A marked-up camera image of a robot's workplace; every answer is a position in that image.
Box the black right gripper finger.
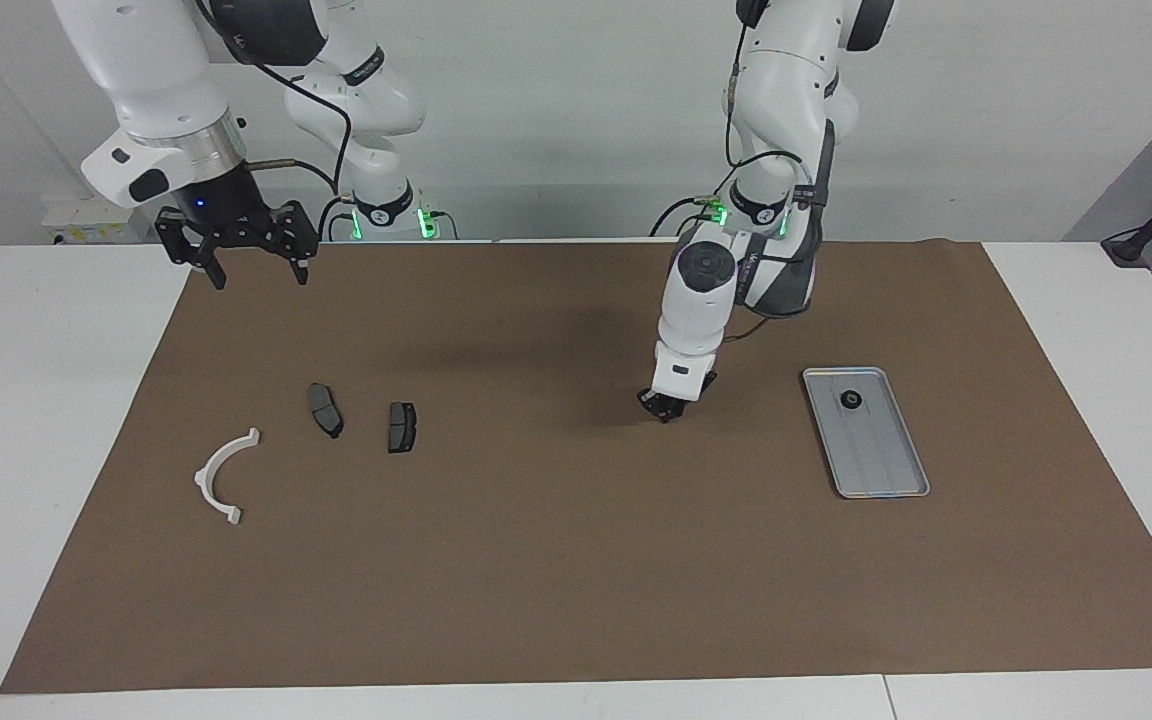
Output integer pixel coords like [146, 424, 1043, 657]
[154, 207, 230, 292]
[269, 199, 323, 288]

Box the silver metal tray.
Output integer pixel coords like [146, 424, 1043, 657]
[802, 367, 931, 499]

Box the white power strip box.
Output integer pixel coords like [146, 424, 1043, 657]
[40, 195, 159, 245]

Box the elongated dark grey brake pad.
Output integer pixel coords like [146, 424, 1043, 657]
[307, 382, 345, 440]

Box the brown table mat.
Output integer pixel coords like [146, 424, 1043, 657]
[0, 240, 1152, 695]

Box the rectangular dark grey brake pad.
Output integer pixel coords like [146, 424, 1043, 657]
[387, 401, 419, 455]

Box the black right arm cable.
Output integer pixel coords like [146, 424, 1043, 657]
[191, 0, 353, 197]

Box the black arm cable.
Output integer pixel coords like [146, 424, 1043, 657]
[191, 0, 353, 197]
[724, 50, 839, 347]

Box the black left base cable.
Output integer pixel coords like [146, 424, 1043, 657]
[650, 193, 737, 239]

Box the white semicircular plastic bracket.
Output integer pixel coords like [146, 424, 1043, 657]
[194, 427, 262, 527]

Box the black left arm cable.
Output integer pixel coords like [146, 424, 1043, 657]
[724, 50, 839, 347]

